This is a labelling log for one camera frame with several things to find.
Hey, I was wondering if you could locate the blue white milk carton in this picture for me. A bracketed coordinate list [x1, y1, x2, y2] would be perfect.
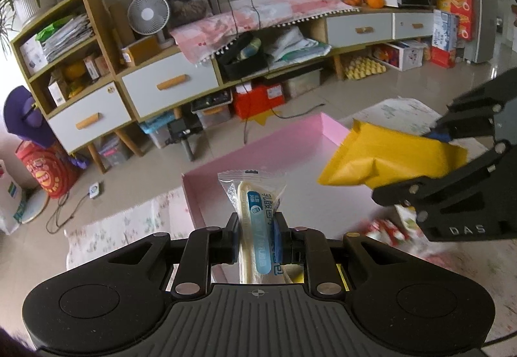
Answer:
[431, 10, 459, 68]

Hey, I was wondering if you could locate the plain yellow snack bag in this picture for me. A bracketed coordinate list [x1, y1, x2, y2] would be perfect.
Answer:
[318, 121, 468, 189]

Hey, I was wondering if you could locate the black bag on shelf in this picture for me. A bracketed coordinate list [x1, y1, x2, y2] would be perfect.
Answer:
[217, 31, 267, 80]

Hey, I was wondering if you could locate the wooden white drawer cabinet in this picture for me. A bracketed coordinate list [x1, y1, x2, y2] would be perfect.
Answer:
[11, 0, 433, 163]

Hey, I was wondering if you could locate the red white candy packet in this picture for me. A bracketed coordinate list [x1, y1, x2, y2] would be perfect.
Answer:
[364, 220, 410, 247]

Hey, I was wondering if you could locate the purple plush toy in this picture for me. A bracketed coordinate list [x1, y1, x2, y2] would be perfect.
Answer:
[4, 86, 90, 173]

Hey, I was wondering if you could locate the pink cloth on cabinet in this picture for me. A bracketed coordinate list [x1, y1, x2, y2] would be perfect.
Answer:
[170, 0, 359, 64]

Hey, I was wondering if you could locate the yellow egg tray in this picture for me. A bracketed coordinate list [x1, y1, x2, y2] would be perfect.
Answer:
[344, 56, 387, 80]

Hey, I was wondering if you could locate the orange red gift box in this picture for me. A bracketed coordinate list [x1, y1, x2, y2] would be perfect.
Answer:
[437, 0, 475, 41]

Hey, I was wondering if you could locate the red storage box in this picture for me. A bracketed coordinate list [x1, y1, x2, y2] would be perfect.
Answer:
[232, 83, 286, 120]

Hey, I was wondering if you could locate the clear blue-label bread packet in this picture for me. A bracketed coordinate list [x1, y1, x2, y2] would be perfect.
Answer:
[218, 170, 291, 284]

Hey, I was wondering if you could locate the red round bag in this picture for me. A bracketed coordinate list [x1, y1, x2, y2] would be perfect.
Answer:
[15, 141, 80, 199]

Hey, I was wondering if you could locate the white desk fan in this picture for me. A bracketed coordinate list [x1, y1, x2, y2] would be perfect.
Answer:
[127, 0, 175, 49]

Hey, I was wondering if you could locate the floral table cloth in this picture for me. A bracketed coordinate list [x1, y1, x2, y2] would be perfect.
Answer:
[65, 98, 516, 356]

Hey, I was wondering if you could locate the pink cardboard box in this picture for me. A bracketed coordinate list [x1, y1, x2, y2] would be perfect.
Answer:
[182, 113, 400, 239]

